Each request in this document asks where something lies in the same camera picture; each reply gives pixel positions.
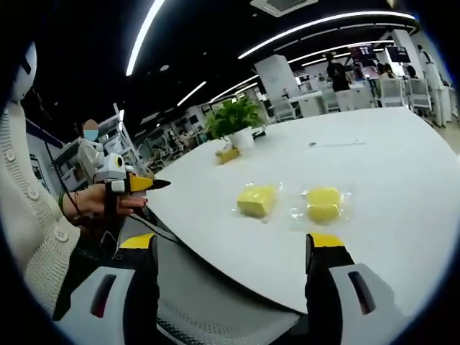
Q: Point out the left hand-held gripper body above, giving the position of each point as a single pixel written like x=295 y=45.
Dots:
x=109 y=172

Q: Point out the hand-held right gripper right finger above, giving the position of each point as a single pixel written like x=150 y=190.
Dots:
x=345 y=287

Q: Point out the white chest device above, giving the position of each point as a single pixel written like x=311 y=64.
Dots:
x=24 y=75

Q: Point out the potted green plant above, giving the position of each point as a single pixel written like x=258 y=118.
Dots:
x=237 y=120

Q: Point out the ceiling air vent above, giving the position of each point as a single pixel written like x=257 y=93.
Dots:
x=284 y=5

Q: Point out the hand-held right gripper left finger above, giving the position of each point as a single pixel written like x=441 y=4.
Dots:
x=108 y=298

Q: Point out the white office chair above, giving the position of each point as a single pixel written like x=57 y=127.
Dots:
x=420 y=95
x=391 y=91

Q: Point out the white pillar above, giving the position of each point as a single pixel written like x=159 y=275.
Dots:
x=276 y=77

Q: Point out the person's left hand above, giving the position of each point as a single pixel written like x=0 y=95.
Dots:
x=93 y=203

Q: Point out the person's cream knit cardigan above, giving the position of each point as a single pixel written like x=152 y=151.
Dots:
x=32 y=208

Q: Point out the small yellow object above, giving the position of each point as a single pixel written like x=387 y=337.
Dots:
x=227 y=155

